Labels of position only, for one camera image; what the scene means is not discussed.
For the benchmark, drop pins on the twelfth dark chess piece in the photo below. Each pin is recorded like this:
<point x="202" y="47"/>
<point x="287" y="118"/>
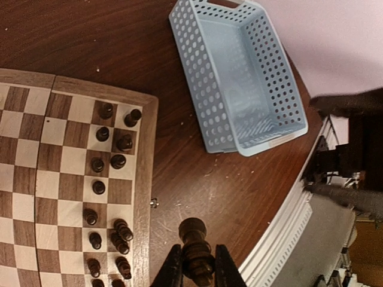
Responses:
<point x="102" y="134"/>

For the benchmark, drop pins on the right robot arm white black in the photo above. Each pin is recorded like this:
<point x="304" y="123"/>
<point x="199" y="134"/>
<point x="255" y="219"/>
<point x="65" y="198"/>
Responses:
<point x="362" y="154"/>

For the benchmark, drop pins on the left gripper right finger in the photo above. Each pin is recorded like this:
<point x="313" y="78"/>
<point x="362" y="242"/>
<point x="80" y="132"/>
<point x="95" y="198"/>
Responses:
<point x="226" y="272"/>

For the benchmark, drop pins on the thirteenth dark chess piece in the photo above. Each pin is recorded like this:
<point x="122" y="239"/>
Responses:
<point x="106" y="111"/>

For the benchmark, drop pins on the eleventh dark chess piece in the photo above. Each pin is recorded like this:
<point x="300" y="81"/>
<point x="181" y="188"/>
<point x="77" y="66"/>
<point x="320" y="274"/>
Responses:
<point x="131" y="119"/>

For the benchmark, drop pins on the light blue plastic basket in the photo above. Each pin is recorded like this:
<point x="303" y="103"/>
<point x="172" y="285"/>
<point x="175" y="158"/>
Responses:
<point x="241" y="83"/>

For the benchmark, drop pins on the dark wooden chess piece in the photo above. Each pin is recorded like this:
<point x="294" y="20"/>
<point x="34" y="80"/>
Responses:
<point x="98" y="187"/>

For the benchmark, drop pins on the fourteenth dark chess piece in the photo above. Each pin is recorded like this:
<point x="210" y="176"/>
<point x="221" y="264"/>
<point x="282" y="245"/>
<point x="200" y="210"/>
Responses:
<point x="198" y="262"/>

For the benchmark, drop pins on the front aluminium rail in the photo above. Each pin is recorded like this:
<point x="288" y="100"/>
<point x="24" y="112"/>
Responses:
<point x="300" y="243"/>

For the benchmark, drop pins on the wooden chess board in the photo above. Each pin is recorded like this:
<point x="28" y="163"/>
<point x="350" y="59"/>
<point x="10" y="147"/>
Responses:
<point x="48" y="139"/>

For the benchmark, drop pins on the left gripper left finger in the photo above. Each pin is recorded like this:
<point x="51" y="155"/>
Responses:
<point x="171" y="273"/>

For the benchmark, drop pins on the dark pawn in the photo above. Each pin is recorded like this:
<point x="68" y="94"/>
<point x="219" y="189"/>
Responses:
<point x="94" y="267"/>

